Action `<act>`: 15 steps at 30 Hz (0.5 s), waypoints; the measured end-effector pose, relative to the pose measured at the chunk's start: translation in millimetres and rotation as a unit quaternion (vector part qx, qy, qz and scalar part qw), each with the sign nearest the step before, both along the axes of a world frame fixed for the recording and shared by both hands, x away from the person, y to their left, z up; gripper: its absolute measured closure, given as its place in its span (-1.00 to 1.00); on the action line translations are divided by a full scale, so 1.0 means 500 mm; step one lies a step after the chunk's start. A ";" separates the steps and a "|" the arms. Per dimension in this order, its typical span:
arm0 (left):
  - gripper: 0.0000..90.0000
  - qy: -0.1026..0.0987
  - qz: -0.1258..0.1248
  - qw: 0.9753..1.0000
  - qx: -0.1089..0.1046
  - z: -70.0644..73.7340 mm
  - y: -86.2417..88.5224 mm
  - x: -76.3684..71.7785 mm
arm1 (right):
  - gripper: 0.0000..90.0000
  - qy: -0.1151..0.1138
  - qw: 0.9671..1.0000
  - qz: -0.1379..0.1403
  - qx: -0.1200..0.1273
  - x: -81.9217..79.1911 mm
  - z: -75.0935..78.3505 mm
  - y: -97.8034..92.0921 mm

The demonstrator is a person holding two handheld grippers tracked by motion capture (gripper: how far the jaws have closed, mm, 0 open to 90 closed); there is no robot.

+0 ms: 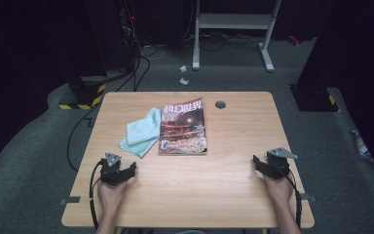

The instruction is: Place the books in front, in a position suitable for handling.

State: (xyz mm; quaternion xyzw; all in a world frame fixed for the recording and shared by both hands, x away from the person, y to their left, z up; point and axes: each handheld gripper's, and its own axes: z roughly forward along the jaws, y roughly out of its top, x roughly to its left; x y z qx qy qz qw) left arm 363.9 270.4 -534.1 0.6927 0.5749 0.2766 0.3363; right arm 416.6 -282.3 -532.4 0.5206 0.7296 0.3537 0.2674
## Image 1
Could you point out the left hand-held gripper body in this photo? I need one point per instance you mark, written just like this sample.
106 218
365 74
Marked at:
112 174

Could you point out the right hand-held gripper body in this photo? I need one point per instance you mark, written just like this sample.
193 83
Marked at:
277 167

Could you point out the light blue cloth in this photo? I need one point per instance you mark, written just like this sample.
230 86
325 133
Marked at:
141 133

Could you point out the red cover magazine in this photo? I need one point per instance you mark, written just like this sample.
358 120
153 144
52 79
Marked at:
182 130

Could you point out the person's left hand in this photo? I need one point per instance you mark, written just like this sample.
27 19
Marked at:
110 196

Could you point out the person's right hand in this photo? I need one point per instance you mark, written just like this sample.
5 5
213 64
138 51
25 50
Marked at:
280 190

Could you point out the grey tape strip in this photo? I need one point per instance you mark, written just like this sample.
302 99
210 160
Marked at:
306 197
70 200

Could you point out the grey table grommet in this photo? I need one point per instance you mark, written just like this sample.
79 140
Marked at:
220 104

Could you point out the black base with yellow mark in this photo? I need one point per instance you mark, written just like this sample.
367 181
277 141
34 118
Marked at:
315 99

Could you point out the black yellow striped base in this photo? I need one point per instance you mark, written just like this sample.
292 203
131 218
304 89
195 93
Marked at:
84 96

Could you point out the blue white packet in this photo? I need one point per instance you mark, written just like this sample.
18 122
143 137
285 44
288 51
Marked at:
361 146

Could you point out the crumpled white paper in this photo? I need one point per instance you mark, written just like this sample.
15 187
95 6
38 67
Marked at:
183 81
183 69

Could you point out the red floor object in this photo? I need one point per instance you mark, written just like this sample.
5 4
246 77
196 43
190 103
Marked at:
293 40

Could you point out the dark equipment rack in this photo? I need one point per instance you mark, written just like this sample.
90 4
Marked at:
110 35

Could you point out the white metal stand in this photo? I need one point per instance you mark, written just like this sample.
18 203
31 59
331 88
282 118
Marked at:
233 21

